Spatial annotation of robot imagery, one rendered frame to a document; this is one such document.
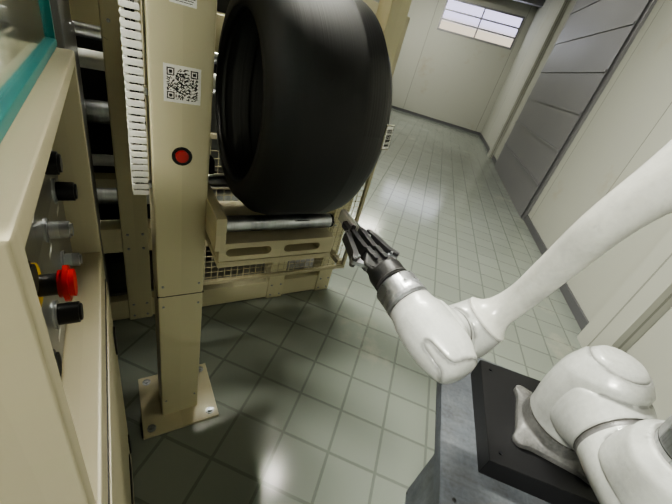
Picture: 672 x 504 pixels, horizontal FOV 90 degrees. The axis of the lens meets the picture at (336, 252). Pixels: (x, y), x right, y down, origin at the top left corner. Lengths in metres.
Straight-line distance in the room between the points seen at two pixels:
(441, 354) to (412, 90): 11.64
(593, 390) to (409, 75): 11.56
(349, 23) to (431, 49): 11.22
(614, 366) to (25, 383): 0.87
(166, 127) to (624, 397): 1.09
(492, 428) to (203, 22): 1.10
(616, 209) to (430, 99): 11.55
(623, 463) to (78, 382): 0.85
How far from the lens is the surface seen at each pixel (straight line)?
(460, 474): 0.94
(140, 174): 0.95
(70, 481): 0.38
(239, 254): 0.99
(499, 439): 0.98
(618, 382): 0.88
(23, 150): 0.31
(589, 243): 0.62
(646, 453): 0.78
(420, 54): 12.08
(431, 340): 0.61
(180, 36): 0.87
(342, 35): 0.83
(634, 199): 0.60
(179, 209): 0.99
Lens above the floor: 1.38
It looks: 31 degrees down
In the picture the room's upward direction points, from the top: 16 degrees clockwise
